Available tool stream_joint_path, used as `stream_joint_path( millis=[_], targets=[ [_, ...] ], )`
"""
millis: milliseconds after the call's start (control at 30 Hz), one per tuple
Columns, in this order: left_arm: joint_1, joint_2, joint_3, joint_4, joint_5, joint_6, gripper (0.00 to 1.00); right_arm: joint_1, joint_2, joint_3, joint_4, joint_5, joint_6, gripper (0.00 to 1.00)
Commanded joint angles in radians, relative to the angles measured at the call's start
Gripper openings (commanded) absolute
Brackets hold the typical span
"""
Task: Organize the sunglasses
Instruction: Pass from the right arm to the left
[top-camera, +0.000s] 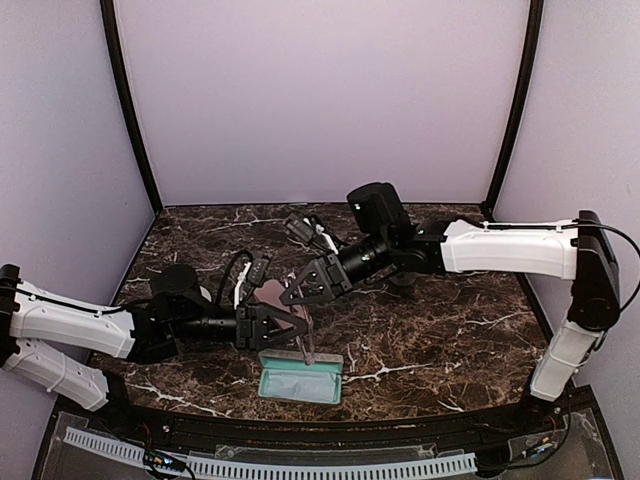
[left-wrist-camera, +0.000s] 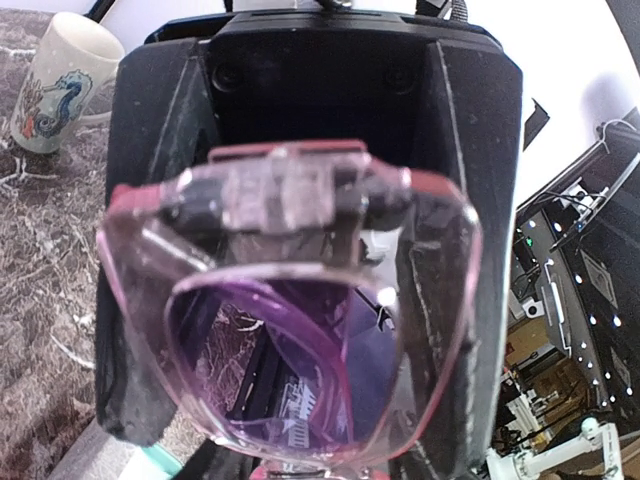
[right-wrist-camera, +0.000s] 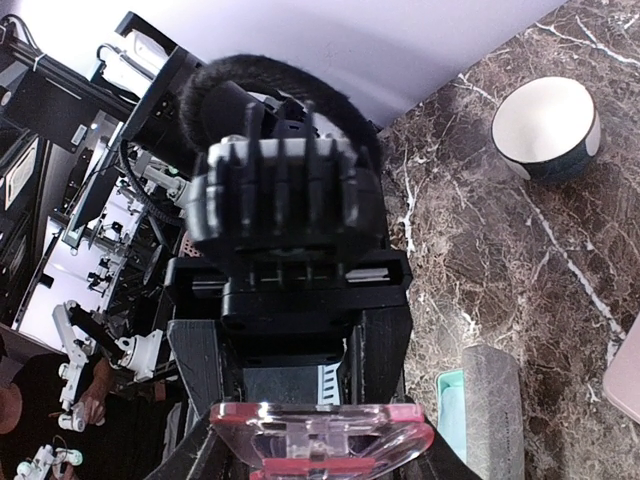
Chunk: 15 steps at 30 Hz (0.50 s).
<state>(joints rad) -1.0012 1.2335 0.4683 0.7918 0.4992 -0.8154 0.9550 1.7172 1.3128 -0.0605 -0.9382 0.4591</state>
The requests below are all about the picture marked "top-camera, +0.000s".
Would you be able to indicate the black front rail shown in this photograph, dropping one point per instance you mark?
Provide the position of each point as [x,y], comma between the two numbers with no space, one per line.
[199,431]

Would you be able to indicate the black left corner post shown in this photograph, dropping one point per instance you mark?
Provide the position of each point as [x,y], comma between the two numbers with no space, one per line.
[126,101]

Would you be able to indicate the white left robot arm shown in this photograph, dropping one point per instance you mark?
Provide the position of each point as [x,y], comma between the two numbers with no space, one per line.
[33,321]

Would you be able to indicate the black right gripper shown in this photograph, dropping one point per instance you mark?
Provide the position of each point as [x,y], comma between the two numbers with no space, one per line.
[325,271]

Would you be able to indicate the pink glasses case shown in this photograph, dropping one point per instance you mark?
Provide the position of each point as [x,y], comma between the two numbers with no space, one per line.
[270,293]

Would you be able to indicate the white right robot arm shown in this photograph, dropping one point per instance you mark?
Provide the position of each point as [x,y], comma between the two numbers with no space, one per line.
[576,251]

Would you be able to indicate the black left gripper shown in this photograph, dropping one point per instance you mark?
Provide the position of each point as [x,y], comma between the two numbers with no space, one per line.
[254,334]

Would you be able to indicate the black right corner post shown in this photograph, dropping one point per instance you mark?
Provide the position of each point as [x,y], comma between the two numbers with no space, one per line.
[517,108]

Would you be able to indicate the light blue cloth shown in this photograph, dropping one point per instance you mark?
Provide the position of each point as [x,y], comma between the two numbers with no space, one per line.
[314,387]

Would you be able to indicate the clear frame dark-lens sunglasses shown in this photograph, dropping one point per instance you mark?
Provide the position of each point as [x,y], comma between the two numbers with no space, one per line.
[305,341]

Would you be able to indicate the grey glasses case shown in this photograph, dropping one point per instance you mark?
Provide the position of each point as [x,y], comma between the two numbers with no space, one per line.
[291,361]

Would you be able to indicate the black corner post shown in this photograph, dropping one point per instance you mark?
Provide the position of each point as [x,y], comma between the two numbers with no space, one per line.
[126,101]
[517,108]

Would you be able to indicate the white slotted cable duct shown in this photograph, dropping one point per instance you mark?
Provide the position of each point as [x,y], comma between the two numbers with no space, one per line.
[241,463]

